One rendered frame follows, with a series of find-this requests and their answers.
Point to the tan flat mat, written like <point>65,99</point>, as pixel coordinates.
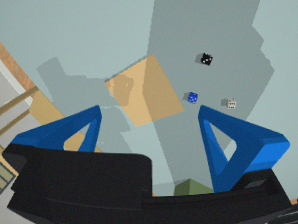
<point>144,92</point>

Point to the blue die with white pips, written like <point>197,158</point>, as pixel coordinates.
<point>192,97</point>

